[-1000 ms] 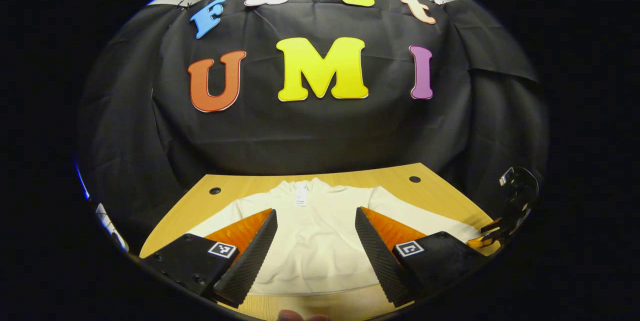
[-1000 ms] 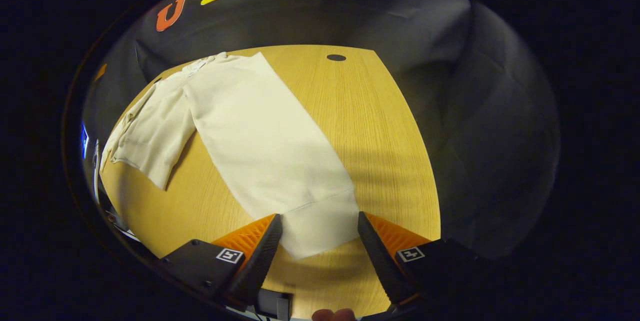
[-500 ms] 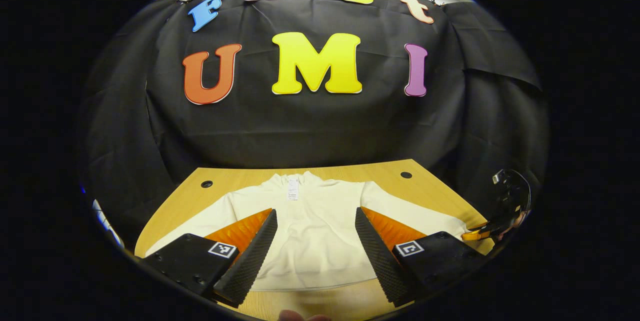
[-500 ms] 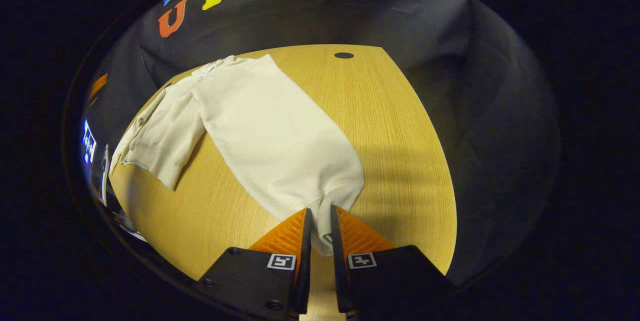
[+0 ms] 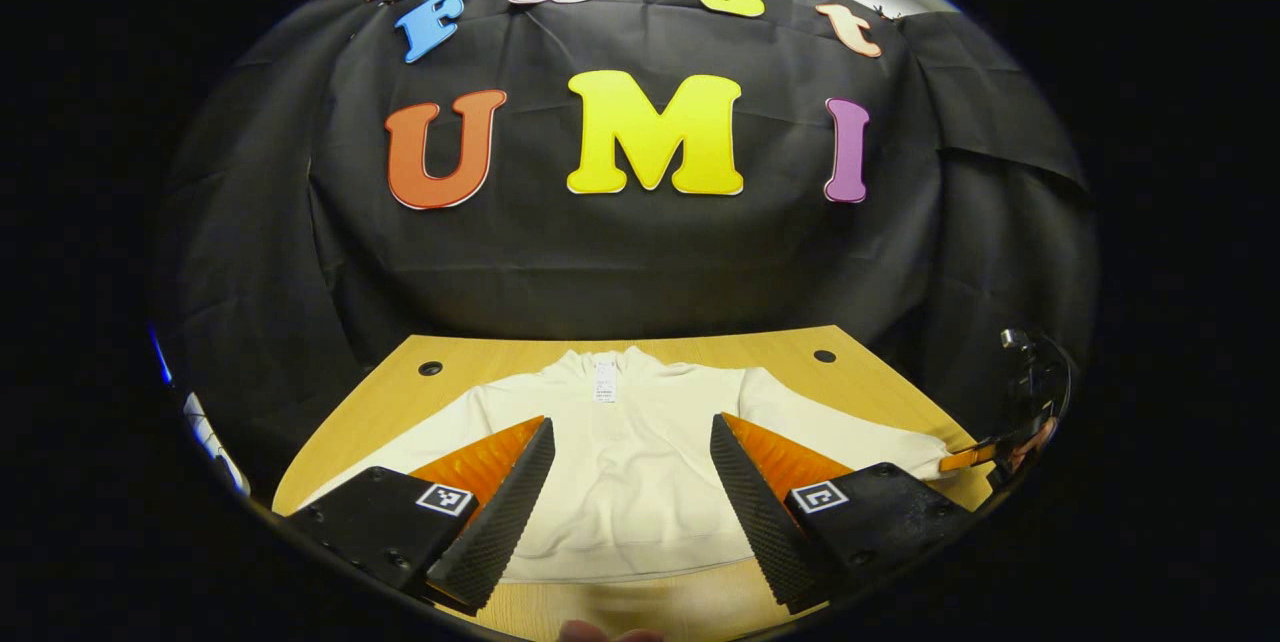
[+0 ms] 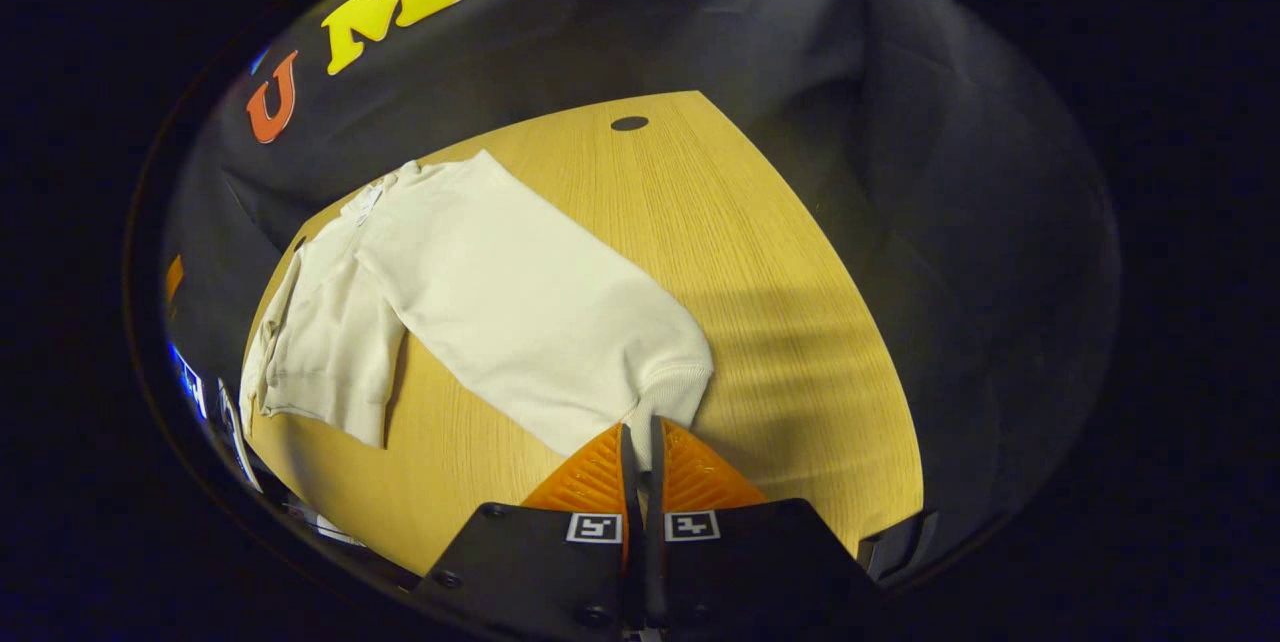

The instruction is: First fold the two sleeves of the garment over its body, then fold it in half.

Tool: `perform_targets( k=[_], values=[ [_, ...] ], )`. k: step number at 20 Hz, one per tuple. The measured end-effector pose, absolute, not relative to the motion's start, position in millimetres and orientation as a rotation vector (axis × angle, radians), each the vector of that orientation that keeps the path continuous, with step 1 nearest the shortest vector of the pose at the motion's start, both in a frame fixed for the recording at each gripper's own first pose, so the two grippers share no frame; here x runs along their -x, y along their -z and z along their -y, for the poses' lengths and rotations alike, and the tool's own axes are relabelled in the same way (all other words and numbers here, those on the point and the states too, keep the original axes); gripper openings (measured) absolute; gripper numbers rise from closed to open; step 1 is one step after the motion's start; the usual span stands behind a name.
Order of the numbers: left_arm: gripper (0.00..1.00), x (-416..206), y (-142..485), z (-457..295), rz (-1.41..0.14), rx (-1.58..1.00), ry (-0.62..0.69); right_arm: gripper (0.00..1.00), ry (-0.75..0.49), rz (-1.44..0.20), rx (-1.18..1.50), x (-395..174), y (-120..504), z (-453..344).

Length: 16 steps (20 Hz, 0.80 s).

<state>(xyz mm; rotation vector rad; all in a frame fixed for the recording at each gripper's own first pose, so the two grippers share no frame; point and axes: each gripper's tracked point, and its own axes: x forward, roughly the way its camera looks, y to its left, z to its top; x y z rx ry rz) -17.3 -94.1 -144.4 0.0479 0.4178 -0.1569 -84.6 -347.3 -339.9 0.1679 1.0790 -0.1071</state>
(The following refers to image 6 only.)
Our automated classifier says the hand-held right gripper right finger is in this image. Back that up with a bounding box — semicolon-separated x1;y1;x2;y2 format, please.
645;416;888;642

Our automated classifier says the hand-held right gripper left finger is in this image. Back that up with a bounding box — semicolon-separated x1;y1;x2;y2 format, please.
412;422;641;642

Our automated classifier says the cream knit sweater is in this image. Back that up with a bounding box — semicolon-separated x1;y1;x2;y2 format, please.
238;150;715;471

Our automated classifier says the white side desk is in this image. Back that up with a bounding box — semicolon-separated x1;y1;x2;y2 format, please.
214;379;264;495

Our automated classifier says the black backdrop cloth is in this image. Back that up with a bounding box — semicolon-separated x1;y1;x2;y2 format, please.
160;0;1121;583

